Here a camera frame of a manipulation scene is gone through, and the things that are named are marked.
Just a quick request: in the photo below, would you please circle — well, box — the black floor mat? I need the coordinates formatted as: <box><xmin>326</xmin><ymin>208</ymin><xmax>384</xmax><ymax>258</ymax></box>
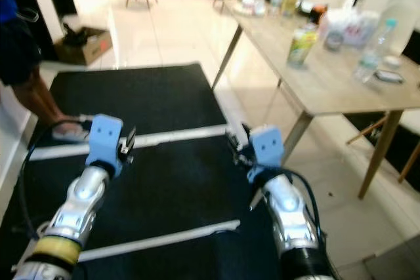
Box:
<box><xmin>33</xmin><ymin>62</ymin><xmax>229</xmax><ymax>146</ymax></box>
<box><xmin>0</xmin><ymin>137</ymin><xmax>283</xmax><ymax>280</ymax></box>

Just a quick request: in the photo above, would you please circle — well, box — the small black flat object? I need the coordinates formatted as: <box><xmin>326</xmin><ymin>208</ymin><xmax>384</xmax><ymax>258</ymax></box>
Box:
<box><xmin>373</xmin><ymin>69</ymin><xmax>405</xmax><ymax>85</ymax></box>

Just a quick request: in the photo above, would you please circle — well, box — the dark jar orange lid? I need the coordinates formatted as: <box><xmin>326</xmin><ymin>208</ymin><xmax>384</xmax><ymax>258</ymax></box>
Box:
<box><xmin>307</xmin><ymin>3</ymin><xmax>329</xmax><ymax>26</ymax></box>

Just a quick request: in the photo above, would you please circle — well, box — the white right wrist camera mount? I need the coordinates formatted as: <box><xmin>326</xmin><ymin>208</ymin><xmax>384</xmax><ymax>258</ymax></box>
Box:
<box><xmin>247</xmin><ymin>125</ymin><xmax>284</xmax><ymax>168</ymax></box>

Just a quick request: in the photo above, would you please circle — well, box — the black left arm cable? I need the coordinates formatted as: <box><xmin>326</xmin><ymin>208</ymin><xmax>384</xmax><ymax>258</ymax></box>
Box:
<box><xmin>18</xmin><ymin>119</ymin><xmax>89</xmax><ymax>238</ymax></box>

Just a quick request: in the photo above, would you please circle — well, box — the white floor tape strip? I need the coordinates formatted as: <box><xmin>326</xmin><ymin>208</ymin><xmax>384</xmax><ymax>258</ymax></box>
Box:
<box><xmin>75</xmin><ymin>220</ymin><xmax>242</xmax><ymax>262</ymax></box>
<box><xmin>30</xmin><ymin>125</ymin><xmax>230</xmax><ymax>162</ymax></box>

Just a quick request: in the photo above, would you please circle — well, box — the person in blue shirt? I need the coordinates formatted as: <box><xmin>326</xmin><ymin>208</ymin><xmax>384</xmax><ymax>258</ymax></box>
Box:
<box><xmin>0</xmin><ymin>0</ymin><xmax>93</xmax><ymax>143</ymax></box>

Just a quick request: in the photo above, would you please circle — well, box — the clear water bottle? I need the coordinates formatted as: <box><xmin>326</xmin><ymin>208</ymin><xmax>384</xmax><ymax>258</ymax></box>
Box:
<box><xmin>352</xmin><ymin>18</ymin><xmax>398</xmax><ymax>84</ymax></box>

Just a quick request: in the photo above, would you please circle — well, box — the light wooden table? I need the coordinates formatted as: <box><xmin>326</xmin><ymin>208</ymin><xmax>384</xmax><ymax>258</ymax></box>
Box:
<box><xmin>210</xmin><ymin>0</ymin><xmax>420</xmax><ymax>200</ymax></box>

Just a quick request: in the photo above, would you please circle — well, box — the white plastic shopping bag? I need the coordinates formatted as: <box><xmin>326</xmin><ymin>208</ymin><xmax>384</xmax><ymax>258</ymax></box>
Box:
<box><xmin>318</xmin><ymin>0</ymin><xmax>381</xmax><ymax>51</ymax></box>

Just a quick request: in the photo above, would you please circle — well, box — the cardboard box with black items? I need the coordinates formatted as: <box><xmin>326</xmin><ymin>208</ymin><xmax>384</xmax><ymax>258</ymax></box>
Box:
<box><xmin>52</xmin><ymin>23</ymin><xmax>114</xmax><ymax>66</ymax></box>

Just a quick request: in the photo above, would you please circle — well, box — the white round container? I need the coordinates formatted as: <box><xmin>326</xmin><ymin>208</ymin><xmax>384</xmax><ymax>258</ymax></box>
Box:
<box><xmin>238</xmin><ymin>0</ymin><xmax>268</xmax><ymax>16</ymax></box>

